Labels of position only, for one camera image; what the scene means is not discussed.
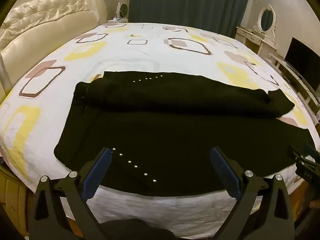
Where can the dark teal curtain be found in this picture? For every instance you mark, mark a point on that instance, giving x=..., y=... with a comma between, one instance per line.
x=187, y=2

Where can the white dressing table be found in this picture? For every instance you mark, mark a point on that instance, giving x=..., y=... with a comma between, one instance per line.
x=252, y=38

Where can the white television stand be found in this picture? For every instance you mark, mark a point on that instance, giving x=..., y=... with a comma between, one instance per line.
x=290, y=72

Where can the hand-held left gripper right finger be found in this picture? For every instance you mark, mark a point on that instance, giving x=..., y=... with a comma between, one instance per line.
x=225, y=173

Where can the cream tufted leather headboard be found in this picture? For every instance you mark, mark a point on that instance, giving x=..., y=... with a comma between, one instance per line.
x=50, y=25

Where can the black flat television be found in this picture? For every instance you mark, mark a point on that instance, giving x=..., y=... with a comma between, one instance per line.
x=303, y=57

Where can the black pants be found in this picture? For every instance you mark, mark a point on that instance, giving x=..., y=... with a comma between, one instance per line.
x=162, y=120

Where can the small white desk fan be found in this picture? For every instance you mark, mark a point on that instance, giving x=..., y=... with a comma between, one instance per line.
x=123, y=10

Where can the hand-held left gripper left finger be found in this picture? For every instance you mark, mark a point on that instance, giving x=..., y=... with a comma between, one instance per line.
x=98, y=173

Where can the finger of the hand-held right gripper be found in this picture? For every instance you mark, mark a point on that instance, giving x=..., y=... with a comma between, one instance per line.
x=297, y=153

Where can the beige bed frame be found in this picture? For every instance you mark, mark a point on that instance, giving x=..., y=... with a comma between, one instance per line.
x=12, y=200

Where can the patterned white bed sheet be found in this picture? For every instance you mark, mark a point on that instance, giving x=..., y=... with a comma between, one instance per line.
x=150, y=50

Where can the white oval vanity mirror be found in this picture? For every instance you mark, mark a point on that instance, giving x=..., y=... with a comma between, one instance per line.
x=266, y=17

